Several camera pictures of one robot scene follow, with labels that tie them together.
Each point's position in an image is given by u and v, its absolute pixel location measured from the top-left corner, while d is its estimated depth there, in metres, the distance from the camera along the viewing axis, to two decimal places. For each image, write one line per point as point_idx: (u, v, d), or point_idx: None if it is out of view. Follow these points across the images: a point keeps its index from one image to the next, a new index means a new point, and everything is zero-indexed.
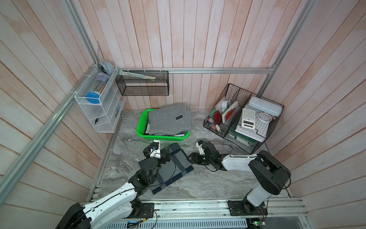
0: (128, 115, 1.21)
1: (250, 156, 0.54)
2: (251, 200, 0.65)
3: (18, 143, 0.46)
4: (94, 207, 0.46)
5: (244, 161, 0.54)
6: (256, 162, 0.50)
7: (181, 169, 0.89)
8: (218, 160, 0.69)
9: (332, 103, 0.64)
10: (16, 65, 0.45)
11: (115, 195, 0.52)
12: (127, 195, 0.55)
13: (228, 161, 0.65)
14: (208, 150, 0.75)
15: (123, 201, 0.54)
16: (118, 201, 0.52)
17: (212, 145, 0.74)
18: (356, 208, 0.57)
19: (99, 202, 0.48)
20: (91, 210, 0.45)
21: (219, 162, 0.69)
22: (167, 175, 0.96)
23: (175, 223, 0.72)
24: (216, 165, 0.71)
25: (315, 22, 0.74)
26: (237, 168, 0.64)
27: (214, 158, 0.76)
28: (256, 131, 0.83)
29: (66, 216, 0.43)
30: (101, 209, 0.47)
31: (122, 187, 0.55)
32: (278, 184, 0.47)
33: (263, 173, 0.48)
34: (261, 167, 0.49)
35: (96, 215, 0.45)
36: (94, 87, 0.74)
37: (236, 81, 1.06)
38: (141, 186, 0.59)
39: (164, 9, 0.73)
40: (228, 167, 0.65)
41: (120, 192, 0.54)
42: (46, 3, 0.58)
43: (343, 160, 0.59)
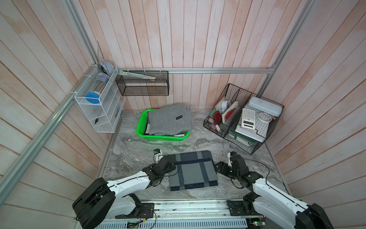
0: (128, 115, 1.21)
1: (297, 203, 0.46)
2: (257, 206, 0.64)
3: (18, 143, 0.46)
4: (116, 183, 0.48)
5: (288, 203, 0.47)
6: (305, 217, 0.42)
7: (206, 180, 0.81)
8: (246, 176, 0.63)
9: (332, 103, 0.64)
10: (15, 64, 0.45)
11: (132, 178, 0.54)
12: (142, 181, 0.58)
13: (261, 189, 0.58)
14: (237, 164, 0.70)
15: (139, 186, 0.58)
16: (136, 183, 0.55)
17: (241, 159, 0.69)
18: (356, 208, 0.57)
19: (120, 181, 0.50)
20: (114, 185, 0.47)
21: (248, 179, 0.62)
22: (189, 179, 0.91)
23: (175, 223, 0.72)
24: (243, 182, 0.65)
25: (315, 22, 0.74)
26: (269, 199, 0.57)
27: (242, 174, 0.66)
28: (256, 131, 0.83)
29: (89, 190, 0.45)
30: (122, 187, 0.49)
31: (137, 173, 0.58)
32: None
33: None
34: None
35: (119, 191, 0.47)
36: (94, 87, 0.74)
37: (236, 81, 1.06)
38: (154, 177, 0.63)
39: (165, 9, 0.73)
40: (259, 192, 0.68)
41: (137, 176, 0.57)
42: (46, 3, 0.58)
43: (343, 160, 0.60)
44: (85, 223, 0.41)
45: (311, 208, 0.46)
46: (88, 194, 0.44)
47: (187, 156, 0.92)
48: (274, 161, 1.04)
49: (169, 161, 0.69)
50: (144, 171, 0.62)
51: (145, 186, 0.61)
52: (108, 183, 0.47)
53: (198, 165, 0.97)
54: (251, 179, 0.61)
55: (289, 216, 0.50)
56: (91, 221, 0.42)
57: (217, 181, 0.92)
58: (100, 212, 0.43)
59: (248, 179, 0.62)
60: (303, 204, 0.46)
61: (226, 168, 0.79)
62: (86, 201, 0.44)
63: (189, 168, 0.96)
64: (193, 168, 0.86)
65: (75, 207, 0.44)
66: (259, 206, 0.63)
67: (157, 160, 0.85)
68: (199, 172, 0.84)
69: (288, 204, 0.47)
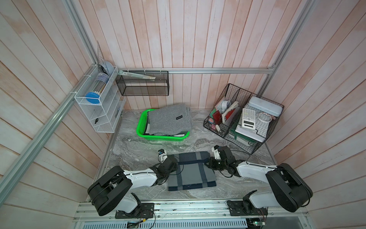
0: (128, 115, 1.21)
1: (268, 166, 0.53)
2: (253, 200, 0.64)
3: (18, 144, 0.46)
4: (132, 173, 0.52)
5: (262, 170, 0.53)
6: (276, 173, 0.47)
7: (204, 180, 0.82)
8: (233, 164, 0.68)
9: (332, 103, 0.64)
10: (15, 64, 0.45)
11: (143, 173, 0.57)
12: (151, 177, 0.61)
13: (242, 168, 0.64)
14: (224, 153, 0.75)
15: (147, 182, 0.61)
16: (146, 178, 0.58)
17: (228, 149, 0.73)
18: (355, 208, 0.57)
19: (134, 171, 0.54)
20: (129, 174, 0.50)
21: (233, 166, 0.68)
22: (188, 180, 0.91)
23: (175, 223, 0.72)
24: (229, 169, 0.70)
25: (315, 22, 0.73)
26: (252, 175, 0.59)
27: (229, 162, 0.74)
28: (256, 131, 0.83)
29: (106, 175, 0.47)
30: (135, 177, 0.52)
31: (147, 170, 0.62)
32: (296, 201, 0.44)
33: (278, 183, 0.46)
34: (279, 180, 0.46)
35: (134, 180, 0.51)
36: (94, 87, 0.74)
37: (236, 81, 1.06)
38: (159, 177, 0.66)
39: (165, 9, 0.74)
40: (242, 172, 0.65)
41: (147, 172, 0.60)
42: (46, 3, 0.59)
43: (343, 160, 0.59)
44: (100, 208, 0.42)
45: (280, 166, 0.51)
46: (105, 180, 0.46)
47: (186, 156, 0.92)
48: (274, 161, 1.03)
49: (173, 161, 0.71)
50: (151, 169, 0.65)
51: (150, 184, 0.64)
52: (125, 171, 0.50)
53: (197, 166, 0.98)
54: (236, 164, 0.67)
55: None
56: (106, 206, 0.44)
57: (216, 182, 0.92)
58: (116, 197, 0.45)
59: (233, 165, 0.68)
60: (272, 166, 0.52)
61: (213, 162, 0.83)
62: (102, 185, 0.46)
63: (188, 168, 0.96)
64: (191, 169, 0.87)
65: (89, 192, 0.45)
66: (254, 198, 0.64)
67: (161, 160, 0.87)
68: (198, 173, 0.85)
69: (262, 170, 0.53)
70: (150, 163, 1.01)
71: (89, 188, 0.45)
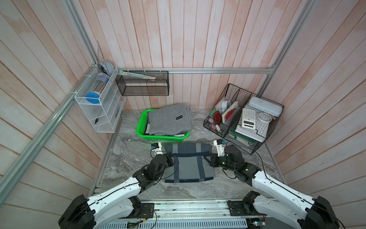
0: (128, 115, 1.21)
1: (302, 198, 0.45)
2: (258, 206, 0.64)
3: (18, 143, 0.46)
4: (98, 200, 0.46)
5: (293, 200, 0.46)
6: (317, 215, 0.41)
7: (201, 176, 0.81)
8: (243, 171, 0.59)
9: (332, 103, 0.64)
10: (16, 64, 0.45)
11: (118, 189, 0.51)
12: (131, 189, 0.54)
13: (262, 185, 0.55)
14: (233, 158, 0.63)
15: (128, 195, 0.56)
16: (123, 194, 0.52)
17: (238, 152, 0.60)
18: (356, 208, 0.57)
19: (102, 195, 0.48)
20: (95, 202, 0.45)
21: (246, 173, 0.59)
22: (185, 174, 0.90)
23: (175, 223, 0.72)
24: (240, 176, 0.60)
25: (315, 22, 0.74)
26: (271, 193, 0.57)
27: (238, 168, 0.61)
28: (256, 131, 0.83)
29: (71, 207, 0.43)
30: (105, 202, 0.46)
31: (126, 182, 0.54)
32: None
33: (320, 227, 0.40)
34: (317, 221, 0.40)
35: (100, 207, 0.45)
36: (94, 87, 0.74)
37: (236, 81, 1.06)
38: (147, 181, 0.59)
39: (165, 9, 0.74)
40: (259, 188, 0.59)
41: (125, 185, 0.53)
42: (46, 3, 0.59)
43: (343, 160, 0.59)
44: None
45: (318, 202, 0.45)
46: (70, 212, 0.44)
47: (184, 147, 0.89)
48: (274, 161, 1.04)
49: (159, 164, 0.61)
50: (135, 177, 0.58)
51: (137, 192, 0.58)
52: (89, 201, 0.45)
53: (195, 160, 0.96)
54: (249, 173, 0.57)
55: (294, 210, 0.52)
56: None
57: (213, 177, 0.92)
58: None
59: (246, 173, 0.58)
60: (309, 200, 0.44)
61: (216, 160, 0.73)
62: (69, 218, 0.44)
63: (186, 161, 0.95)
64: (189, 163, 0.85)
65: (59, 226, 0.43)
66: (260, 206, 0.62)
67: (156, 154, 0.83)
68: (196, 168, 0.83)
69: (294, 201, 0.46)
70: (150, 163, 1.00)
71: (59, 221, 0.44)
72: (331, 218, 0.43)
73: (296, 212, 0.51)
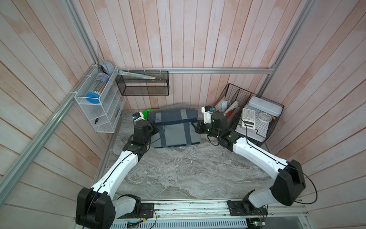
0: (128, 115, 1.21)
1: (278, 160, 0.47)
2: (253, 200, 0.64)
3: (18, 144, 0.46)
4: (103, 182, 0.43)
5: (269, 162, 0.47)
6: (288, 175, 0.48)
7: (188, 141, 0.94)
8: (227, 136, 0.60)
9: (332, 103, 0.64)
10: (16, 64, 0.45)
11: (117, 165, 0.49)
12: (129, 161, 0.54)
13: (242, 149, 0.56)
14: (218, 123, 0.62)
15: (129, 167, 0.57)
16: (124, 167, 0.51)
17: (224, 118, 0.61)
18: (356, 208, 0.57)
19: (105, 177, 0.45)
20: (102, 186, 0.42)
21: (228, 139, 0.59)
22: (171, 141, 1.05)
23: (175, 223, 0.72)
24: (222, 141, 0.61)
25: (315, 22, 0.73)
26: (249, 158, 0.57)
27: (223, 133, 0.61)
28: (257, 131, 0.83)
29: (80, 204, 0.41)
30: (111, 181, 0.44)
31: (121, 157, 0.52)
32: (291, 197, 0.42)
33: (288, 184, 0.45)
34: (288, 181, 0.47)
35: (110, 187, 0.43)
36: (94, 87, 0.74)
37: (236, 81, 1.06)
38: (138, 148, 0.58)
39: (165, 9, 0.74)
40: (239, 153, 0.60)
41: (121, 161, 0.51)
42: (46, 3, 0.58)
43: (343, 160, 0.59)
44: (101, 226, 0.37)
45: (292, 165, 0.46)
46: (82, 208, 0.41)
47: (168, 116, 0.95)
48: None
49: (144, 126, 0.63)
50: (127, 149, 0.56)
51: (137, 159, 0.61)
52: (95, 188, 0.43)
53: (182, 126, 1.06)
54: (232, 139, 0.58)
55: (267, 172, 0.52)
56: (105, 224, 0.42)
57: (199, 141, 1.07)
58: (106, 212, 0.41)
59: (228, 139, 0.58)
60: (283, 162, 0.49)
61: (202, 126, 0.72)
62: (86, 211, 0.42)
63: (172, 129, 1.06)
64: (177, 130, 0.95)
65: (79, 224, 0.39)
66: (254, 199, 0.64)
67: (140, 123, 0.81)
68: (183, 134, 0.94)
69: (269, 163, 0.47)
70: (150, 163, 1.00)
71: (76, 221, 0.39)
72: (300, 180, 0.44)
73: (269, 173, 0.46)
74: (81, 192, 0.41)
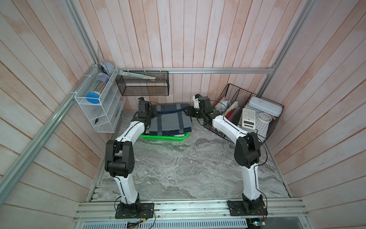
0: (128, 115, 1.21)
1: (241, 131, 0.60)
2: (247, 193, 0.67)
3: (18, 144, 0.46)
4: (124, 136, 0.56)
5: (234, 132, 0.61)
6: (244, 140, 0.56)
7: (181, 127, 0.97)
8: (209, 113, 0.73)
9: (332, 103, 0.64)
10: (15, 64, 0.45)
11: (131, 128, 0.62)
12: (139, 125, 0.66)
13: (218, 123, 0.69)
14: (203, 104, 0.77)
15: (138, 131, 0.66)
16: (137, 128, 0.64)
17: (207, 98, 0.75)
18: (356, 208, 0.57)
19: (124, 133, 0.58)
20: (123, 137, 0.55)
21: (209, 116, 0.72)
22: (166, 127, 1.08)
23: (175, 223, 0.72)
24: (205, 117, 0.74)
25: (315, 22, 0.73)
26: (223, 130, 0.67)
27: (206, 111, 0.77)
28: (257, 131, 0.83)
29: (108, 152, 0.52)
30: (129, 135, 0.57)
31: (132, 123, 0.65)
32: (246, 158, 0.58)
33: (242, 147, 0.56)
34: (244, 146, 0.56)
35: (129, 138, 0.56)
36: (94, 87, 0.74)
37: (236, 81, 1.06)
38: (144, 119, 0.70)
39: (165, 9, 0.74)
40: (216, 126, 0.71)
41: (133, 125, 0.64)
42: (46, 3, 0.58)
43: (343, 160, 0.59)
44: (126, 168, 0.52)
45: (250, 134, 0.58)
46: (110, 156, 0.52)
47: (166, 108, 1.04)
48: (274, 161, 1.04)
49: (147, 103, 0.76)
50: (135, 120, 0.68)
51: (143, 129, 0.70)
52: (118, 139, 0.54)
53: (177, 116, 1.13)
54: (212, 115, 0.72)
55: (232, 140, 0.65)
56: (129, 166, 0.54)
57: (191, 129, 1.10)
58: (129, 156, 0.53)
59: (210, 115, 0.72)
60: (244, 132, 0.60)
61: (192, 110, 0.87)
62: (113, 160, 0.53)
63: (168, 117, 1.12)
64: (172, 119, 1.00)
65: (107, 168, 0.52)
66: (248, 192, 0.67)
67: None
68: (177, 121, 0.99)
69: (234, 132, 0.60)
70: (150, 163, 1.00)
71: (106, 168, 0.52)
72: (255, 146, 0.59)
73: (233, 141, 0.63)
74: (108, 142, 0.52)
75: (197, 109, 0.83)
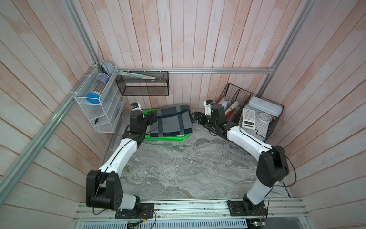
0: (128, 115, 1.21)
1: (263, 144, 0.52)
2: (251, 198, 0.65)
3: (18, 144, 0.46)
4: (109, 164, 0.48)
5: (256, 146, 0.53)
6: (269, 156, 0.48)
7: (182, 129, 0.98)
8: (223, 124, 0.68)
9: (332, 103, 0.64)
10: (15, 64, 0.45)
11: (120, 150, 0.54)
12: (130, 146, 0.56)
13: (234, 136, 0.61)
14: (217, 112, 0.67)
15: (130, 152, 0.56)
16: (127, 150, 0.55)
17: (221, 108, 0.67)
18: (356, 208, 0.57)
19: (110, 160, 0.50)
20: (108, 167, 0.47)
21: (223, 127, 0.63)
22: (167, 128, 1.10)
23: (175, 223, 0.72)
24: (218, 129, 0.68)
25: (315, 22, 0.74)
26: (240, 143, 0.59)
27: (219, 122, 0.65)
28: (256, 131, 0.83)
29: (89, 185, 0.42)
30: (116, 162, 0.49)
31: (121, 143, 0.57)
32: (273, 177, 0.46)
33: (268, 165, 0.46)
34: (270, 162, 0.46)
35: (116, 167, 0.48)
36: (94, 87, 0.74)
37: (236, 81, 1.06)
38: (136, 135, 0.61)
39: (165, 9, 0.74)
40: (232, 139, 0.62)
41: (123, 145, 0.56)
42: (45, 3, 0.59)
43: (343, 160, 0.59)
44: (111, 204, 0.43)
45: (275, 149, 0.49)
46: (92, 190, 0.46)
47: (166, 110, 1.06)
48: None
49: (138, 116, 0.62)
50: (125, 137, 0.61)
51: (136, 146, 0.59)
52: (102, 169, 0.46)
53: (177, 117, 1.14)
54: (226, 126, 0.66)
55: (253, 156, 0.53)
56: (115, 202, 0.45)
57: (192, 130, 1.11)
58: (116, 190, 0.45)
59: (223, 127, 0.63)
60: (268, 145, 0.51)
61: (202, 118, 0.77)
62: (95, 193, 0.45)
63: (168, 119, 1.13)
64: (172, 121, 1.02)
65: (88, 204, 0.43)
66: (252, 196, 0.64)
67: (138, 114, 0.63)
68: (177, 123, 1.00)
69: (256, 146, 0.53)
70: (150, 163, 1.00)
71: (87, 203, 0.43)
72: (282, 163, 0.51)
73: (256, 157, 0.53)
74: (90, 173, 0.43)
75: (208, 117, 0.76)
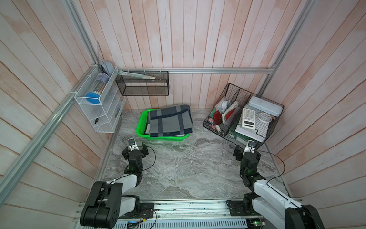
0: (128, 115, 1.21)
1: (291, 201, 0.46)
2: (257, 207, 0.63)
3: (18, 143, 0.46)
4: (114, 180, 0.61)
5: (282, 201, 0.47)
6: (296, 213, 0.43)
7: (182, 129, 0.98)
8: (250, 177, 0.64)
9: (332, 103, 0.64)
10: (15, 64, 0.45)
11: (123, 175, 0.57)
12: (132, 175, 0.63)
13: (260, 188, 0.59)
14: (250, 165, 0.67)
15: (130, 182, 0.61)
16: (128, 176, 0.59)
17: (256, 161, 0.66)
18: (355, 208, 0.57)
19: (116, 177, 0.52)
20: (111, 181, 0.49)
21: (250, 180, 0.65)
22: (167, 128, 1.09)
23: (175, 223, 0.72)
24: (245, 181, 0.67)
25: (314, 22, 0.73)
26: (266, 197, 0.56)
27: (248, 173, 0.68)
28: (257, 131, 0.83)
29: (93, 195, 0.44)
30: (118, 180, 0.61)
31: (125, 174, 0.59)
32: None
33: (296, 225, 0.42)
34: (299, 221, 0.42)
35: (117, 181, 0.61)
36: (94, 87, 0.74)
37: (236, 81, 1.06)
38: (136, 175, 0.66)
39: (165, 9, 0.74)
40: (259, 193, 0.68)
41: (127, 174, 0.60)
42: (46, 3, 0.59)
43: (343, 160, 0.59)
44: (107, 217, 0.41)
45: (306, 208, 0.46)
46: (94, 199, 0.44)
47: (166, 110, 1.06)
48: (274, 161, 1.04)
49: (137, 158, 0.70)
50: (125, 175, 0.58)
51: (134, 184, 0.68)
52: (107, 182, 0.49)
53: (177, 117, 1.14)
54: (253, 179, 0.63)
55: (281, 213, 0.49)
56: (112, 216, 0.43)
57: (192, 130, 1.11)
58: (116, 202, 0.45)
59: (250, 179, 0.65)
60: (297, 203, 0.47)
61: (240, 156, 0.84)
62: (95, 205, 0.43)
63: (168, 119, 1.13)
64: (172, 121, 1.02)
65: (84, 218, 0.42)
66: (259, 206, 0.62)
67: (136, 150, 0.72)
68: (177, 123, 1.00)
69: (282, 201, 0.47)
70: (150, 163, 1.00)
71: (80, 222, 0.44)
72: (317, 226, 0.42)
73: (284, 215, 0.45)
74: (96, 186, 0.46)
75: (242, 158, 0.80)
